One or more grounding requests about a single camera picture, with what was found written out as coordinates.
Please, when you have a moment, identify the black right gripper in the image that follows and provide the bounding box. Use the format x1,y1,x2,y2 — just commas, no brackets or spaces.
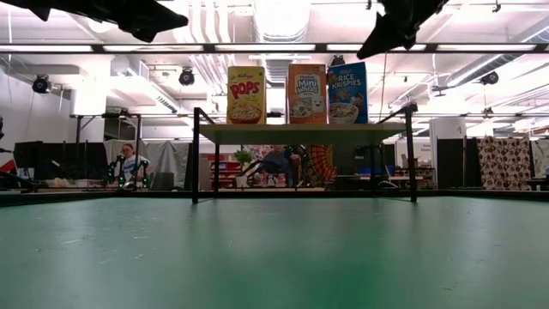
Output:
355,0,449,61

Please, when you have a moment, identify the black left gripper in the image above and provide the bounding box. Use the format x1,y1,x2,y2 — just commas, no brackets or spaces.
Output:
50,0,190,44

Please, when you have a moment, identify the Rice Krispies cereal box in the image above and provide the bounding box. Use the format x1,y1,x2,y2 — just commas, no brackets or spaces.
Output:
327,61,370,125

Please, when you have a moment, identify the Frosted Mini Wheats cereal box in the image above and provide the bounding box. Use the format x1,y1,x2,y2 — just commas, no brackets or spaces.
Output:
287,63,329,125

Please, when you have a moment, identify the Corn Pops cereal box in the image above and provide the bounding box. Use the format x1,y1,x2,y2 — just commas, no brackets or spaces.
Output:
226,65,268,125

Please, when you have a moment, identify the red storage shelf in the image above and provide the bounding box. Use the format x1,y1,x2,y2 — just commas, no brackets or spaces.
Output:
208,154,241,190

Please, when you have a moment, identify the ceiling air vent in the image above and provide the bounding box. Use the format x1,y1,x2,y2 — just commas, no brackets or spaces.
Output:
264,58,293,85

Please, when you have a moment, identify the blue storage bin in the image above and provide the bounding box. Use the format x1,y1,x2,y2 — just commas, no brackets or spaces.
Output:
358,165,395,176

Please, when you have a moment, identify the light grey hanging cloth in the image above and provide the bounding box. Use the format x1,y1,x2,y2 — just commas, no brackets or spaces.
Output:
102,139,192,190

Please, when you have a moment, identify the black partition panel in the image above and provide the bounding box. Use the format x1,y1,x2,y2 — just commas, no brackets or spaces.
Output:
436,136,481,190

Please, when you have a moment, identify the orange patterned cloth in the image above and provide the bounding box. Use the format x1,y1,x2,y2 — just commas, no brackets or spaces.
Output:
306,144,338,185

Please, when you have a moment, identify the person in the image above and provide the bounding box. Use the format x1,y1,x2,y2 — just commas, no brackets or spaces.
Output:
113,142,149,185
256,144,301,188

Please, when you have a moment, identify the small green potted plant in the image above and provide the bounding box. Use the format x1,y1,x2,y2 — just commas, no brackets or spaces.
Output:
233,148,255,189

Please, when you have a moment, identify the wide black monitor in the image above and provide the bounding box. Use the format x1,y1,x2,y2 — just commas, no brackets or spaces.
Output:
12,140,108,181

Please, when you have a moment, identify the brown patterned curtain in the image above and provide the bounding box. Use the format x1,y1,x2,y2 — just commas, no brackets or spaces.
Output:
476,136,533,191

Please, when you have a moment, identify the red equipment piece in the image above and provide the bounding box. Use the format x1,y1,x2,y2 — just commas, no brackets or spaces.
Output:
0,157,21,184

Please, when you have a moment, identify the grey diagonal ceiling duct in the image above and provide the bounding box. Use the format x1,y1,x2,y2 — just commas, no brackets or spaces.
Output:
445,21,549,87

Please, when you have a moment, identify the wooden shelf with black frame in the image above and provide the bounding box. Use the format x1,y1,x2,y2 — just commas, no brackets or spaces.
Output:
191,101,419,205

